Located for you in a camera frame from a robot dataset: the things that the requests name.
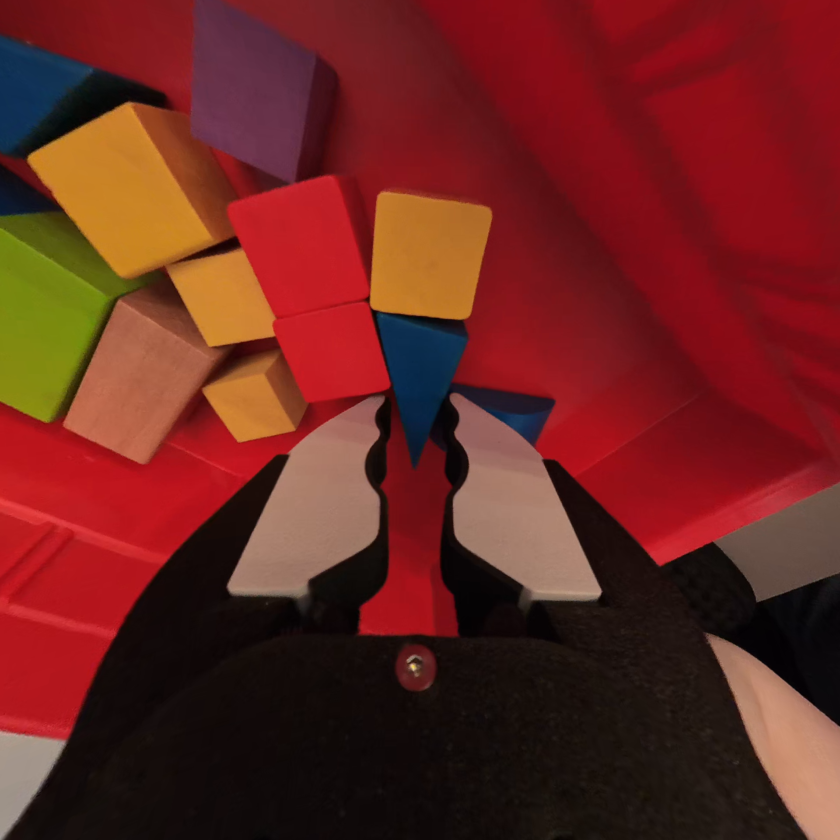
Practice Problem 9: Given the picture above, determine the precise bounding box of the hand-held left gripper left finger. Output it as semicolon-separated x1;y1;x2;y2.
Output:
225;394;392;634

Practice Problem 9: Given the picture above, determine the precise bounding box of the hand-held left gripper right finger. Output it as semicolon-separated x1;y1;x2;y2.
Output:
440;394;603;636

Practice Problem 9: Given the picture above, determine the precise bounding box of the red wooden cube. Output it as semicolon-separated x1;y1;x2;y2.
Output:
227;175;373;320
272;301;392;404

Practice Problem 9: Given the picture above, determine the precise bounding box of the red plastic bin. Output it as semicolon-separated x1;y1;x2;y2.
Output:
0;0;840;736

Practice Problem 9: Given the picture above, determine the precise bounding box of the blue half-cylinder block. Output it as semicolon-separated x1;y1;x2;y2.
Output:
430;385;556;455

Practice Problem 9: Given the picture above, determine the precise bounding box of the tan wooden block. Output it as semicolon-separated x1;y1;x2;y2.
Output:
63;281;232;466

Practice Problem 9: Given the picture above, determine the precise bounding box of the green wooden block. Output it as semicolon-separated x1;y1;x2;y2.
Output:
0;210;161;425

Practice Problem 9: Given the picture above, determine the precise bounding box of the large yellow wooden block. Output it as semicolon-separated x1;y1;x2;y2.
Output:
27;101;238;280

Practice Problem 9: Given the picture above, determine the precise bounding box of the purple wooden cube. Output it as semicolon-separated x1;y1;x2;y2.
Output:
189;0;340;185

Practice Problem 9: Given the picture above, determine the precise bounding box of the blue wooden block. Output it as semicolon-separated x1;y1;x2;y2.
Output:
0;34;166;160
0;163;63;219

